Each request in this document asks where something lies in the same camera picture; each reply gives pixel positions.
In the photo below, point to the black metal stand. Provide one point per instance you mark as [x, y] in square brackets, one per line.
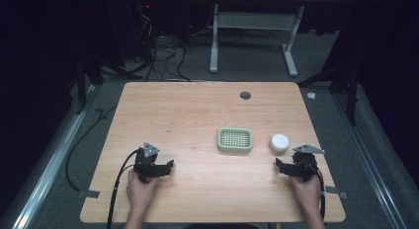
[349, 87]
[86, 74]

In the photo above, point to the green soap dish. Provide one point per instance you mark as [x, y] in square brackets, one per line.
[234, 140]

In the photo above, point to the white paper scrap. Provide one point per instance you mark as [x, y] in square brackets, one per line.
[311, 96]

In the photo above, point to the person's right hand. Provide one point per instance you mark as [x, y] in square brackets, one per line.
[306, 193]

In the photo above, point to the white round soap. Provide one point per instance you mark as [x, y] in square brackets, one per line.
[279, 142]

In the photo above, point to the grey tape strip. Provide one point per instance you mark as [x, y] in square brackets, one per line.
[89, 193]
[336, 191]

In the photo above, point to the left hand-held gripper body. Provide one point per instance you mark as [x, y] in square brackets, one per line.
[147, 163]

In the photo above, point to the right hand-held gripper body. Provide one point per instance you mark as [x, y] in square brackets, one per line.
[303, 163]

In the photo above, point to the metal floor rail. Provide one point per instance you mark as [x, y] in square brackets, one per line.
[49, 163]
[372, 163]

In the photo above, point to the white desk frame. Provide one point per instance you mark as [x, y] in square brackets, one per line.
[253, 21]

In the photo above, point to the grey table grommet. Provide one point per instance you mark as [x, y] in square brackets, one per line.
[245, 95]

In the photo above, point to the person's left hand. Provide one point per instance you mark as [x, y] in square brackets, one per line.
[140, 192]

